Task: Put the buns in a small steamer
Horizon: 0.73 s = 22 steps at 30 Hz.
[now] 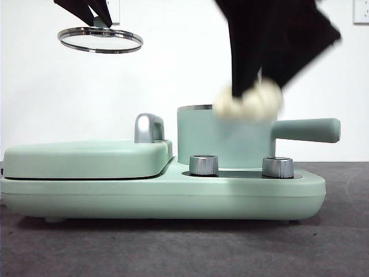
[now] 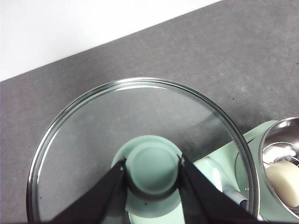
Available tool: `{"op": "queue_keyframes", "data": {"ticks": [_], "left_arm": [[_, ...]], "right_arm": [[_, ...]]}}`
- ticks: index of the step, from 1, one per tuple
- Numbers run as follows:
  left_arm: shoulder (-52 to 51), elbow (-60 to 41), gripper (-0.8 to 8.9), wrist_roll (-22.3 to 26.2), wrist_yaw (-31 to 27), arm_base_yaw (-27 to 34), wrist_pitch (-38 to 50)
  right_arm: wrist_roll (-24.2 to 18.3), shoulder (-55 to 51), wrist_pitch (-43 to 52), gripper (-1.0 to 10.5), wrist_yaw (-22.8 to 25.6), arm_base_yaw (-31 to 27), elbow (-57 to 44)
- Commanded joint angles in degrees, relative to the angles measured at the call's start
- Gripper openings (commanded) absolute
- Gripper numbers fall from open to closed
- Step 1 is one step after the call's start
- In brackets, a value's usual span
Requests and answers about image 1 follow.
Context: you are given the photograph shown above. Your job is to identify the glass pot lid green knob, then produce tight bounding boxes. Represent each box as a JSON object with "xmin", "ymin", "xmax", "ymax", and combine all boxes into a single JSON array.
[{"xmin": 57, "ymin": 17, "xmax": 144, "ymax": 54}]

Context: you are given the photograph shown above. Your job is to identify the pleated white bun green flecks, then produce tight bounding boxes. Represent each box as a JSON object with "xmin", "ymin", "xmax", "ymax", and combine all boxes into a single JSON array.
[{"xmin": 213, "ymin": 78, "xmax": 285, "ymax": 123}]

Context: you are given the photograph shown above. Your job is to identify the silver control dial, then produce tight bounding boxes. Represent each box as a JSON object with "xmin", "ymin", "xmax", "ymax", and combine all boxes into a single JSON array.
[
  {"xmin": 189, "ymin": 155, "xmax": 219, "ymax": 176},
  {"xmin": 262, "ymin": 156, "xmax": 295, "ymax": 178}
]

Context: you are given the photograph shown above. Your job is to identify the mint green griddle cover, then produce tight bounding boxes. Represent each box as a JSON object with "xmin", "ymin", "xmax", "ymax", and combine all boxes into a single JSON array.
[{"xmin": 3, "ymin": 138, "xmax": 175, "ymax": 179}]

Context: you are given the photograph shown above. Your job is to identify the mint green breakfast machine base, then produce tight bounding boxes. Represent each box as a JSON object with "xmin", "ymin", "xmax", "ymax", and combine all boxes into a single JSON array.
[{"xmin": 0, "ymin": 166, "xmax": 327, "ymax": 223}]

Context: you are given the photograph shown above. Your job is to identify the white wall socket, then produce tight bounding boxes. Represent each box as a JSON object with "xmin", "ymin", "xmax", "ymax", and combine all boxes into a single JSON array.
[
  {"xmin": 353, "ymin": 0, "xmax": 369, "ymax": 24},
  {"xmin": 105, "ymin": 0, "xmax": 121, "ymax": 24}
]

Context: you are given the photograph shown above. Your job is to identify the mint green pot with handle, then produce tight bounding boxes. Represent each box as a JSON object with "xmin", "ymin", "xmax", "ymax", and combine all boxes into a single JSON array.
[{"xmin": 176, "ymin": 104, "xmax": 341, "ymax": 168}]

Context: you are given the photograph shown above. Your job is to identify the silver griddle cover handle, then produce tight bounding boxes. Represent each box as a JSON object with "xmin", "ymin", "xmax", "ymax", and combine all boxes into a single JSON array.
[{"xmin": 134, "ymin": 113, "xmax": 165, "ymax": 144}]

